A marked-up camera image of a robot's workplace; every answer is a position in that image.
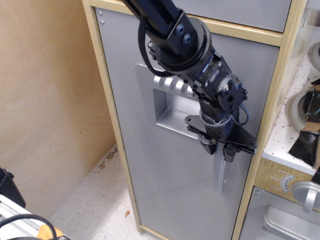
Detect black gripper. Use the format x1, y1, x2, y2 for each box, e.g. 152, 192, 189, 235
184, 114, 258, 163

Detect silver fridge door handle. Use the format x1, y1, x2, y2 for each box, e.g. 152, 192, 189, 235
213, 142, 227, 194

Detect grey fridge door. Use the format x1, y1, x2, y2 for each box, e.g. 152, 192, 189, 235
94, 6, 280, 240

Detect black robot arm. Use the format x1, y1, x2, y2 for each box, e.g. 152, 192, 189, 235
125, 0, 258, 162

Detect white speckled sink counter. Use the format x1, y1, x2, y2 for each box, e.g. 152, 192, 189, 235
262, 0, 320, 175

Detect grey oven door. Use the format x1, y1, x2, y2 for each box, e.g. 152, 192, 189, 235
239, 187, 320, 240

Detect silver oven knob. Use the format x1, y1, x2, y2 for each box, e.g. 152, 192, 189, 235
292, 181, 320, 214

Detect grey freezer door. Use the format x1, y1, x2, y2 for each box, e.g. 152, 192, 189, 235
174, 0, 291, 32

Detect orange tape piece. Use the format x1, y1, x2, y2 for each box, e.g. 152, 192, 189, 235
36, 225, 64, 240

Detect black box left edge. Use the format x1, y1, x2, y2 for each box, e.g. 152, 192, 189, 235
0, 168, 26, 208

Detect wooden toy kitchen frame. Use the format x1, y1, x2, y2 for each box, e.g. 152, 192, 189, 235
83, 0, 308, 240

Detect black braided cable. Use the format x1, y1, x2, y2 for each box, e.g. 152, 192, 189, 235
0, 213, 57, 240

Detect aluminium rail base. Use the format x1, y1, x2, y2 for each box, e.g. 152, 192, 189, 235
0, 193, 68, 240

